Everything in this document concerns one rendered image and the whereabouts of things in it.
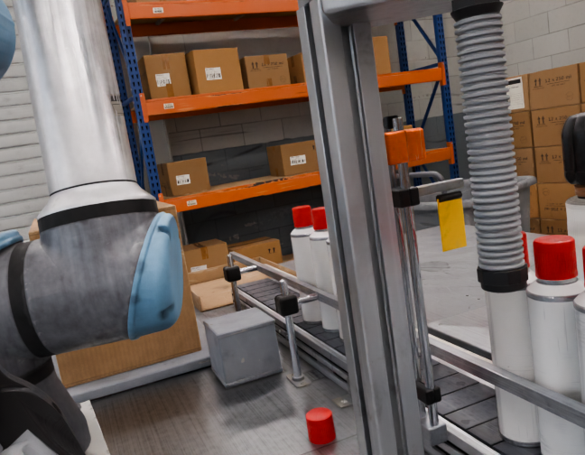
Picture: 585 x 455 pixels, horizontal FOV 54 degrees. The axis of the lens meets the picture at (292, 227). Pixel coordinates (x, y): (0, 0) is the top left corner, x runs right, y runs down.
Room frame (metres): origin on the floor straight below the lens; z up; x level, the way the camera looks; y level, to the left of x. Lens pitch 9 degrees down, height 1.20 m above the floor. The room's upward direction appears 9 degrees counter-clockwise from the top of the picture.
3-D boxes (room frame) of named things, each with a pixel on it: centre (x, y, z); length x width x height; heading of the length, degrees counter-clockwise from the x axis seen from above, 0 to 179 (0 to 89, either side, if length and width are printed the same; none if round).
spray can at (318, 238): (0.94, -0.05, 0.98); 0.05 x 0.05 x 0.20
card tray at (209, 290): (1.52, 0.18, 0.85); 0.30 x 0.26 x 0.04; 21
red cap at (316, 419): (0.68, 0.00, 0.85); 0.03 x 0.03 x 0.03
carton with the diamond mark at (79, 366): (1.11, 0.36, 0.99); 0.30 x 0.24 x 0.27; 21
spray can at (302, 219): (0.99, -0.02, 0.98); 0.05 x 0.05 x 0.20
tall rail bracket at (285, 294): (0.87, 0.01, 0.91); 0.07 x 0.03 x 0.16; 111
